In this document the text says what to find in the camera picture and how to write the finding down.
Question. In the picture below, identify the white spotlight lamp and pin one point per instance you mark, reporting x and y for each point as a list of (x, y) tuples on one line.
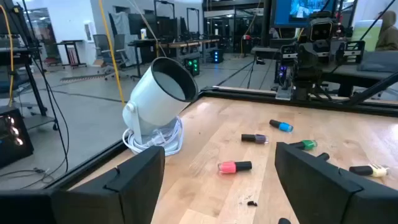
[(149, 102)]

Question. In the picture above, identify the black computer tower with lights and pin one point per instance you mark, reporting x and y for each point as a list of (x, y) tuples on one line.
[(12, 133)]

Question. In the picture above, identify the small black debris piece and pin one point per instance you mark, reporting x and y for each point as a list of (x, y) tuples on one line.
[(252, 203)]

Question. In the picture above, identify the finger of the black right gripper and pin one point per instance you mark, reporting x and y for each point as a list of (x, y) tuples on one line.
[(289, 54), (354, 52)]

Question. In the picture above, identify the pale yellow nail polish bottle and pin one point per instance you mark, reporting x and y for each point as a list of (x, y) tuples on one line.
[(373, 170)]

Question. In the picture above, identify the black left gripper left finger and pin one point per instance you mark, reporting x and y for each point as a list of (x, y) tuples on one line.
[(124, 193)]

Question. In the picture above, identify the person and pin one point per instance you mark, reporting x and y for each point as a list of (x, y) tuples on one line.
[(387, 34)]

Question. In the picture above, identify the monitor with blue screen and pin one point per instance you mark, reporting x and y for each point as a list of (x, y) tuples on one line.
[(286, 12)]

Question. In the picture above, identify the coral nail polish bottle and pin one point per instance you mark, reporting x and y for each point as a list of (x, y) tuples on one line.
[(228, 167)]

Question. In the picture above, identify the black computer with green lights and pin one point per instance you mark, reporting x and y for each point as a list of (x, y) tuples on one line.
[(192, 66)]

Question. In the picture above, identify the blue nail polish bottle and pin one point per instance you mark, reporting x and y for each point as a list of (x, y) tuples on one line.
[(283, 127)]

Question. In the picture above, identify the black aluminium table frame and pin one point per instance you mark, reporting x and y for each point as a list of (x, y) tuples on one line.
[(248, 97)]

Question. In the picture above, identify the grey mesh office chair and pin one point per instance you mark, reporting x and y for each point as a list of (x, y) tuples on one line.
[(102, 46), (120, 46)]

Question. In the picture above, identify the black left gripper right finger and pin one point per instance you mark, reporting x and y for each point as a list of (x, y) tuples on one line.
[(326, 193)]

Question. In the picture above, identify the green nail polish bottle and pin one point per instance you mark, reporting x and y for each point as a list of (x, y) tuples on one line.
[(306, 145)]

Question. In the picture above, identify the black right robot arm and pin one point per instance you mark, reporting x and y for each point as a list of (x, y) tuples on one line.
[(306, 77)]

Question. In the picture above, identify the black computer with blue lights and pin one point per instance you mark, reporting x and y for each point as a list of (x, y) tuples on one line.
[(217, 56), (281, 70)]

